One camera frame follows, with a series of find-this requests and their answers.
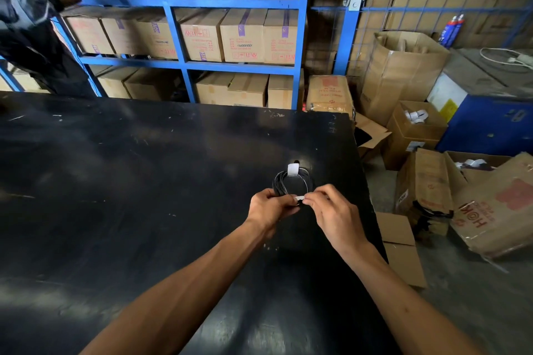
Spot cardboard box with red print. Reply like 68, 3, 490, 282
306, 74, 356, 118

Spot person's left hand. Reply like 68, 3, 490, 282
246, 188, 300, 240

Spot rows of brown cardboard boxes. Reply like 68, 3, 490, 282
0, 0, 307, 110

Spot white power strip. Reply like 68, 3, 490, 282
479, 47, 533, 70

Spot small open cardboard box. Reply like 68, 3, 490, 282
381, 100, 449, 171

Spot blue machine with grey top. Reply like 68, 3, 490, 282
426, 47, 533, 156

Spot tall open cardboard box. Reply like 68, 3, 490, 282
360, 31, 450, 126

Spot large cardboard box red label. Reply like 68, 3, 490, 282
449, 152, 533, 260

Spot empty cardboard box with flaps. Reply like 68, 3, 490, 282
354, 112, 392, 160

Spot person's right hand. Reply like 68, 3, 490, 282
301, 184, 371, 260

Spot person's right forearm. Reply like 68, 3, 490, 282
346, 241, 484, 355

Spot crumpled white paper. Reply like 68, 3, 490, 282
404, 109, 430, 125

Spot wide open cardboard box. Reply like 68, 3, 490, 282
443, 150, 513, 185

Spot black cable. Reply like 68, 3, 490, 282
273, 160, 315, 201

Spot flat cardboard box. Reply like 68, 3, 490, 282
374, 212, 429, 289

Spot cardboard box with white label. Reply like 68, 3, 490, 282
394, 148, 455, 237

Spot blue metal shelf rack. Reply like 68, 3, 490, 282
0, 0, 313, 111

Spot person's left forearm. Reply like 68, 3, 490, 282
79, 219, 268, 355

